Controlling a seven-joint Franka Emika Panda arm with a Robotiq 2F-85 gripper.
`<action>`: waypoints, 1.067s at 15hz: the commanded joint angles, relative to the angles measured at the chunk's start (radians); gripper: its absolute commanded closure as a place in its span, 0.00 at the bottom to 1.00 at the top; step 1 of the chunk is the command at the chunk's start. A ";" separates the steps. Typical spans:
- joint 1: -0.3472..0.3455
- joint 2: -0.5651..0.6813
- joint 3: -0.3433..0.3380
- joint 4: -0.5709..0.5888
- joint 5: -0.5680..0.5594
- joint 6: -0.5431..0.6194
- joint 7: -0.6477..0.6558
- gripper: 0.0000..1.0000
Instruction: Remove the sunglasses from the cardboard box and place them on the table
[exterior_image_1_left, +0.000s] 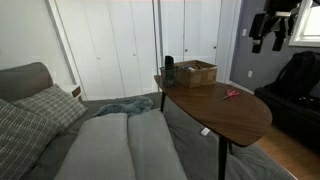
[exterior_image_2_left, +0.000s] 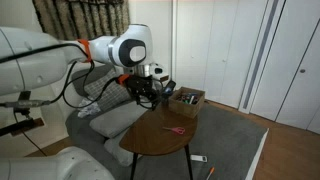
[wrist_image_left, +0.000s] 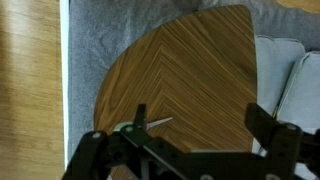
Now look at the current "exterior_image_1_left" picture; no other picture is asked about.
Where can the black cylindrical speaker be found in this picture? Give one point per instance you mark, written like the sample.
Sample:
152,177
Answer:
169,63

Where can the small items inside box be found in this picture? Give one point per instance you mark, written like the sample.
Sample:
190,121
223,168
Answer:
190,67

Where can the grey sofa bed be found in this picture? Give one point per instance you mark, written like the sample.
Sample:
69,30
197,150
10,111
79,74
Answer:
186,146

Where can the large plaid pillow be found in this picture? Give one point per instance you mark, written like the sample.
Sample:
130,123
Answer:
20,140

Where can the white fabric tag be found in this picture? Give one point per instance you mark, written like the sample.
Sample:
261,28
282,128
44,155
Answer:
205,131

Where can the brown cardboard box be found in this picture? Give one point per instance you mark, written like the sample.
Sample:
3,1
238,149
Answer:
196,76

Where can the blue crumpled blanket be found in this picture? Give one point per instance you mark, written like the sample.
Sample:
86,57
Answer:
128,106

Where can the small plaid pillow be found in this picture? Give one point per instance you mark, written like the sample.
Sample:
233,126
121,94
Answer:
51,105

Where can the white wooden nightstand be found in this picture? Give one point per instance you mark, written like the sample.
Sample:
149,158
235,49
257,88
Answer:
74,90

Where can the dark mesh pen cup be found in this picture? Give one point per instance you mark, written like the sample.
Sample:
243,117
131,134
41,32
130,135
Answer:
168,77

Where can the white wall outlet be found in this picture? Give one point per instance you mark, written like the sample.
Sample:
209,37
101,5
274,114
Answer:
250,74

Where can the black backpack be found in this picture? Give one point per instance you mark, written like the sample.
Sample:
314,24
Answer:
298,71

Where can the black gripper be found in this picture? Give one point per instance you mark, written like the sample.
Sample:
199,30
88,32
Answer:
266,23

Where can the white light switch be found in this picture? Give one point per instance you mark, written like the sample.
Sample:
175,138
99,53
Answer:
244,32

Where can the white closet doors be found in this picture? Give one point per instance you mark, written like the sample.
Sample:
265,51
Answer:
140,46

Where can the white window frame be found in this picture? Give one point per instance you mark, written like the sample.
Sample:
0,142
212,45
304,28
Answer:
301,23

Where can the wooden table with black legs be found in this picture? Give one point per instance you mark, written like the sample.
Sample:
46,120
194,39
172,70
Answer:
220,106

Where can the light grey folded duvet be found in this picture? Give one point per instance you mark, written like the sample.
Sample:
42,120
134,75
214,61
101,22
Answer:
123,150

